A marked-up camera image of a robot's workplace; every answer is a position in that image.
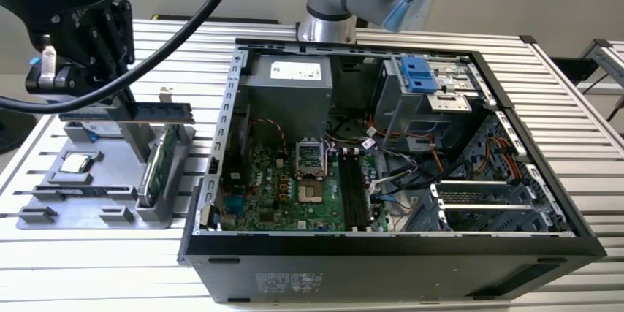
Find locking lever wire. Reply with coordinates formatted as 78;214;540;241
322;143;332;181

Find blue expansion slot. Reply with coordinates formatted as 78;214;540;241
223;196;246;217

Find grey power supply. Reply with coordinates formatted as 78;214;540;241
242;54;335;147

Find black RAM slot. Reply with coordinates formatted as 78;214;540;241
351;146;376;233
339;146;362;233

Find black round floor base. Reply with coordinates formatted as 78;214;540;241
0;110;39;155

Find grey parts rack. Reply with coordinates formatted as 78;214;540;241
15;92;198;232

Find orange yellow power wires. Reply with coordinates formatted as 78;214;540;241
468;135;522;186

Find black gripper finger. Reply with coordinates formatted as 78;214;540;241
100;0;140;105
24;47;140;122

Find grey disk bay cage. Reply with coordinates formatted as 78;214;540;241
428;179;572;235

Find green RAM stick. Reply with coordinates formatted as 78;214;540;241
59;102;196;125

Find blue drive bay latch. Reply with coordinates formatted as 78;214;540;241
398;55;438;94

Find green graphics card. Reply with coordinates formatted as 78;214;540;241
136;86;180;208

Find hard disk in blue carrier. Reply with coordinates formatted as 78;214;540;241
28;56;130;142

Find silver CPU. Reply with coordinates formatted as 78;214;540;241
56;154;95;175

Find aluminium side table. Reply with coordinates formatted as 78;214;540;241
576;39;624;94

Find black bracket between tables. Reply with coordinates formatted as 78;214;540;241
550;56;599;82

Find black case fan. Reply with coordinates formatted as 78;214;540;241
227;104;254;169

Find orange wire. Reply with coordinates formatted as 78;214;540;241
368;113;446;172

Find metal socket cover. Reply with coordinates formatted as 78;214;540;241
295;137;327;179

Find green motherboard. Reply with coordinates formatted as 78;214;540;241
220;140;391;233

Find grey optical drive cage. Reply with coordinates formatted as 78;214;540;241
374;54;495;152

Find CPU socket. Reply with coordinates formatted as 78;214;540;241
296;178;327;205

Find twisted fan wire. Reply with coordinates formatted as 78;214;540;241
248;118;290;155

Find black cable bundle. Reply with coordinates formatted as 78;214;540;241
379;145;472;193

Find black PC case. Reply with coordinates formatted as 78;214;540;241
176;37;608;305

